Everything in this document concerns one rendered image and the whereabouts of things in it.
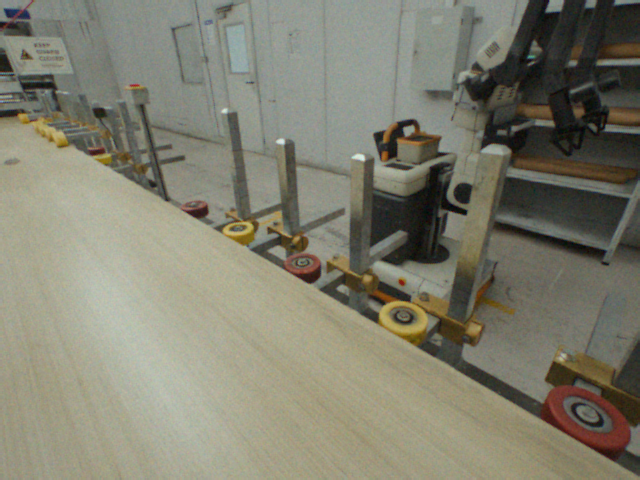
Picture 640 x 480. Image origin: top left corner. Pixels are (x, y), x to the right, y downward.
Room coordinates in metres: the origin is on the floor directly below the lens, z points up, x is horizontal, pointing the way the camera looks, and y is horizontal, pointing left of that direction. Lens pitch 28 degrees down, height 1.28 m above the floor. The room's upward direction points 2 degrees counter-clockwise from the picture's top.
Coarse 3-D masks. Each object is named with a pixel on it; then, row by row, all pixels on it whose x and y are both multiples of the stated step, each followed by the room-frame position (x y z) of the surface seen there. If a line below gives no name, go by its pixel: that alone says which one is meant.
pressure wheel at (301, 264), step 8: (296, 256) 0.62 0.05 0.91; (304, 256) 0.62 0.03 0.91; (312, 256) 0.62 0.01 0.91; (288, 264) 0.59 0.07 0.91; (296, 264) 0.60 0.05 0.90; (304, 264) 0.59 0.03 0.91; (312, 264) 0.59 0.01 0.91; (320, 264) 0.59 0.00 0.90; (296, 272) 0.56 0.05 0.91; (304, 272) 0.56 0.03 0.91; (312, 272) 0.57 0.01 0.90; (320, 272) 0.59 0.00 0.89; (304, 280) 0.56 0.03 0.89; (312, 280) 0.57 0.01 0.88
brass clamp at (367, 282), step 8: (344, 256) 0.74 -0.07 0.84; (328, 264) 0.71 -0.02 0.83; (336, 264) 0.70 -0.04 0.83; (344, 264) 0.70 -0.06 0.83; (328, 272) 0.71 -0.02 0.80; (344, 272) 0.67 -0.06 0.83; (352, 272) 0.66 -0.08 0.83; (368, 272) 0.66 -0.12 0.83; (352, 280) 0.66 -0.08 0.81; (360, 280) 0.64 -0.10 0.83; (368, 280) 0.63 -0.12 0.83; (376, 280) 0.65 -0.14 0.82; (352, 288) 0.65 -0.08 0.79; (360, 288) 0.63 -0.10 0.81; (368, 288) 0.63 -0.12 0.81
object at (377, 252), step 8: (400, 232) 0.88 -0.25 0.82; (384, 240) 0.84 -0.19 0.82; (392, 240) 0.83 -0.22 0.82; (400, 240) 0.85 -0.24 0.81; (376, 248) 0.79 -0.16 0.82; (384, 248) 0.79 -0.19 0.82; (392, 248) 0.82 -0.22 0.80; (376, 256) 0.77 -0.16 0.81; (336, 272) 0.68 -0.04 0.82; (320, 280) 0.65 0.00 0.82; (328, 280) 0.64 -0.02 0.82; (336, 280) 0.65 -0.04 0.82; (344, 280) 0.67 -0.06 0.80; (320, 288) 0.62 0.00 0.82; (328, 288) 0.63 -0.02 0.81
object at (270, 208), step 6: (270, 204) 1.16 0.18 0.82; (276, 204) 1.16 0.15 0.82; (252, 210) 1.11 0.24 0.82; (258, 210) 1.11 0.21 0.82; (264, 210) 1.12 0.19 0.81; (270, 210) 1.14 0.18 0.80; (276, 210) 1.16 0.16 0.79; (258, 216) 1.10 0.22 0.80; (216, 222) 1.01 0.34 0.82; (222, 222) 1.01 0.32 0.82; (228, 222) 1.02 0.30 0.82; (216, 228) 0.98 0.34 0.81; (222, 228) 1.00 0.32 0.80
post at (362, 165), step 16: (352, 160) 0.67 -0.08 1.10; (368, 160) 0.66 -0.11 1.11; (352, 176) 0.67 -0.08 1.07; (368, 176) 0.66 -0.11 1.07; (352, 192) 0.67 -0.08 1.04; (368, 192) 0.66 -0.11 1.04; (352, 208) 0.67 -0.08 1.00; (368, 208) 0.66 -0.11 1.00; (352, 224) 0.67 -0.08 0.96; (368, 224) 0.67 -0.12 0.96; (352, 240) 0.67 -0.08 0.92; (368, 240) 0.67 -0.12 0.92; (352, 256) 0.67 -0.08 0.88; (368, 256) 0.67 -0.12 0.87; (352, 304) 0.66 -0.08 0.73
